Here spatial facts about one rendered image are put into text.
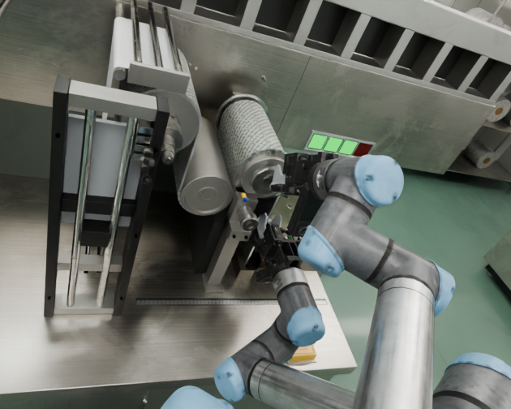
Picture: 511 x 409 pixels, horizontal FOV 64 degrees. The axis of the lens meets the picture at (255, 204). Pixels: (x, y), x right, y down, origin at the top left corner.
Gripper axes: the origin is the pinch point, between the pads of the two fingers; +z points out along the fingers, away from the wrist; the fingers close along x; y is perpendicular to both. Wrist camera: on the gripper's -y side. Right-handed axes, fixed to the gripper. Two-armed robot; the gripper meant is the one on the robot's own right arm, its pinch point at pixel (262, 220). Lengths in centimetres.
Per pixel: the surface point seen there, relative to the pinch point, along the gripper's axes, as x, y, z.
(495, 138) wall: -413, -71, 263
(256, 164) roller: 9.8, 19.6, -3.4
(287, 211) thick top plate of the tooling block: -13.9, -6.0, 11.7
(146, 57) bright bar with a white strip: 35.7, 34.6, 3.5
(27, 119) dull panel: 59, 0, 30
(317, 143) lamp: -24.2, 9.0, 29.4
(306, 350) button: -10.7, -16.6, -28.0
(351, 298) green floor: -118, -109, 54
